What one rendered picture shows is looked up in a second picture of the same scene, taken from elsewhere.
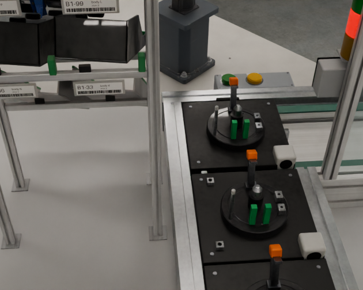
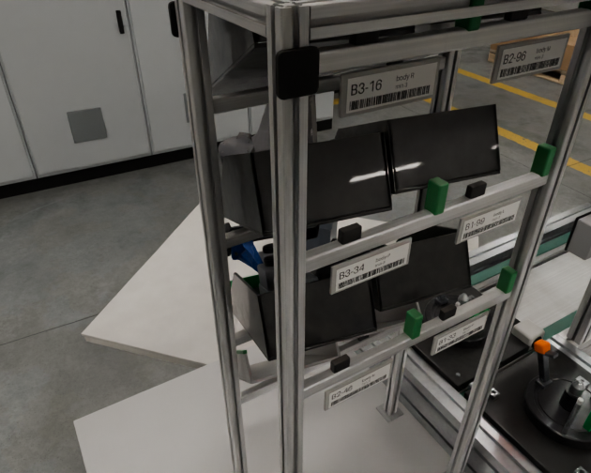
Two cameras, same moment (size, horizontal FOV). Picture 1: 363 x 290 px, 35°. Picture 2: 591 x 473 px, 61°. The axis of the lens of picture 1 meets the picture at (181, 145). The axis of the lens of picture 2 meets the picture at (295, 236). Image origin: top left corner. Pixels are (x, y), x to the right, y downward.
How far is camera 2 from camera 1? 0.72 m
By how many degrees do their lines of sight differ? 22
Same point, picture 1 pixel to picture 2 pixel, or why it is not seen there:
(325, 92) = not seen: outside the picture
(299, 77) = not seen: hidden behind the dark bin
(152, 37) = (531, 242)
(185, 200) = (486, 429)
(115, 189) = (359, 444)
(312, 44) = not seen: hidden behind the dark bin
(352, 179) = not seen: outside the picture
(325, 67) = not seen: outside the picture
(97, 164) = (314, 419)
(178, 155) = (423, 374)
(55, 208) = not seen: outside the picture
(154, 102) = (503, 327)
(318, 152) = (528, 315)
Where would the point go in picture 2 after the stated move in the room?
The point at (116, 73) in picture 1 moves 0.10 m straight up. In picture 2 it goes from (482, 305) to (502, 236)
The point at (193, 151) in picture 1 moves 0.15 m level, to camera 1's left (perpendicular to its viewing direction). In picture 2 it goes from (440, 362) to (374, 389)
